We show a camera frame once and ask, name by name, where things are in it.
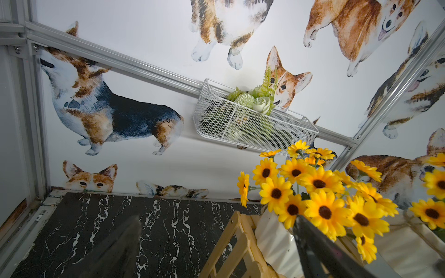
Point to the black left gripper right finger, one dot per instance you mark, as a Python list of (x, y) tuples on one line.
[(320, 257)]

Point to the green fern white flower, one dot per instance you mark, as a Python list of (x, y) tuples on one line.
[(261, 98)]

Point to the white wire wall basket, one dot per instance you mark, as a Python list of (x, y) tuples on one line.
[(219, 119)]

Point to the wooden slatted plant shelf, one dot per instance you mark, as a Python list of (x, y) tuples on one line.
[(236, 250)]

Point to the sunflower pot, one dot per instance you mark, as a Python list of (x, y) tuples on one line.
[(338, 205), (417, 186)]

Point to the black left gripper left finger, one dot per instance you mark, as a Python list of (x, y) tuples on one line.
[(114, 257)]

